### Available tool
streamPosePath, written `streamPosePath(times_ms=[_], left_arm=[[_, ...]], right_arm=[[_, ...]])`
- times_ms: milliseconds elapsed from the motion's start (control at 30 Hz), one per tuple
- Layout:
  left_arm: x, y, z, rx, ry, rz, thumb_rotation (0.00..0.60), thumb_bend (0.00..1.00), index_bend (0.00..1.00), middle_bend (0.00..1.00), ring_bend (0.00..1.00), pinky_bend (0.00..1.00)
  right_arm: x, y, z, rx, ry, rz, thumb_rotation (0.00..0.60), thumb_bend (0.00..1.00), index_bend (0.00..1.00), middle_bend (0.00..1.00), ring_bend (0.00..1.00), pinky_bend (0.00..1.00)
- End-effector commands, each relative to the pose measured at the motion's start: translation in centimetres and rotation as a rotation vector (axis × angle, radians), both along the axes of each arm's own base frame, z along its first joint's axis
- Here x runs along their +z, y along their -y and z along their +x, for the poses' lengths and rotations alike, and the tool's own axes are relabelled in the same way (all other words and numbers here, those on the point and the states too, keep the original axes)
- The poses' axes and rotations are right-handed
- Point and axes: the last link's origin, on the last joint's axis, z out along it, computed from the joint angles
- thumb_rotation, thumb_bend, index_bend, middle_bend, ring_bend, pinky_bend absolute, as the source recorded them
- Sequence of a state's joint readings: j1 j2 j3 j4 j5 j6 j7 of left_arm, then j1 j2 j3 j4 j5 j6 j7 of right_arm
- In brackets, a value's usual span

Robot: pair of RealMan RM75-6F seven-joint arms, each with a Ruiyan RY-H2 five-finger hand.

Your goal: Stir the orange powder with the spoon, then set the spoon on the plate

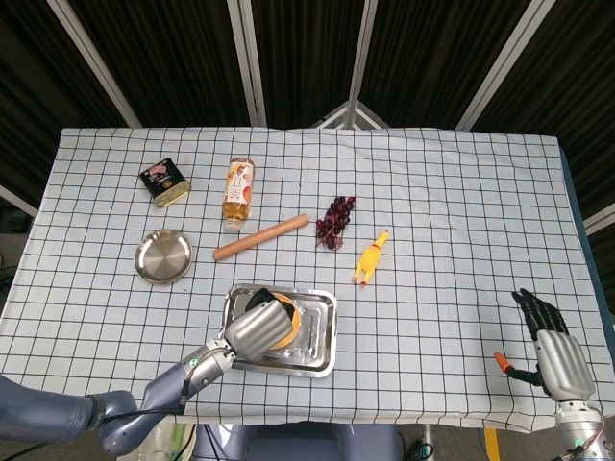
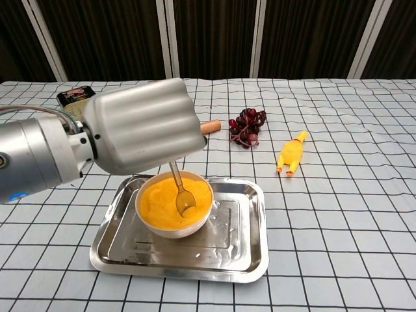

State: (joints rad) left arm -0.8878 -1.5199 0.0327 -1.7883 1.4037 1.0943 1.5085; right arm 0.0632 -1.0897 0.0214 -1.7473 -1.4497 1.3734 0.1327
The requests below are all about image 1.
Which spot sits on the white checked tablecloth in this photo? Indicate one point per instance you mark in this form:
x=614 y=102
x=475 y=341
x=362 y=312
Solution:
x=432 y=192

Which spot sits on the bowl of orange powder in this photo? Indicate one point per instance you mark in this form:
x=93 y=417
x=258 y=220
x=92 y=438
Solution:
x=289 y=337

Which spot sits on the clear plastic bag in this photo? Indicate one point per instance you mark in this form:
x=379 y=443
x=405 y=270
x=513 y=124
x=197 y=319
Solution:
x=168 y=442

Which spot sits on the wooden rolling pin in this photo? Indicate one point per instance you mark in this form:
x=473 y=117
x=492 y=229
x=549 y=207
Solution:
x=259 y=238

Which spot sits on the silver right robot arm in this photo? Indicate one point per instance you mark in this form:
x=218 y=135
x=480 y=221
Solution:
x=583 y=427

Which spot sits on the yellow rubber chicken toy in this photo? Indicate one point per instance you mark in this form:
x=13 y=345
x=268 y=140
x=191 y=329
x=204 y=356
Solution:
x=369 y=261

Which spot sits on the rectangular stainless steel tray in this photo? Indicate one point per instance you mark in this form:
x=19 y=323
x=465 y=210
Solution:
x=317 y=336

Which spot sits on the black luncheon meat tin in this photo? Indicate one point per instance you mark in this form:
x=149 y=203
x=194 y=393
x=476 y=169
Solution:
x=163 y=182

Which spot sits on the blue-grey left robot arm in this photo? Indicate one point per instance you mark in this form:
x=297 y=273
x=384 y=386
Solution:
x=158 y=394

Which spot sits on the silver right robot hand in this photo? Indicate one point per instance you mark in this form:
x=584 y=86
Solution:
x=562 y=362

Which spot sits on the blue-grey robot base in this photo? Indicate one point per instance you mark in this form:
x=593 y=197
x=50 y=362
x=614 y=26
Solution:
x=298 y=444

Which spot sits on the juice bottle with label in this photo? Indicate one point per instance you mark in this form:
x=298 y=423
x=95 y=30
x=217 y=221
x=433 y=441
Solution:
x=238 y=192

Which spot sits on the bunch of red grapes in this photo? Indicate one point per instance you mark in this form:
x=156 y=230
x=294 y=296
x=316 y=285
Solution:
x=334 y=223

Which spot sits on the round stainless steel plate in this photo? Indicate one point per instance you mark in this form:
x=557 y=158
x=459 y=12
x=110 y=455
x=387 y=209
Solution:
x=163 y=257

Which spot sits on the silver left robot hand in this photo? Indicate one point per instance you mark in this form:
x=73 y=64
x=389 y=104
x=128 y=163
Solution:
x=257 y=329

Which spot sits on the dark folding screen white frames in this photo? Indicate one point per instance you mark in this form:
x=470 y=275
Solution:
x=168 y=48

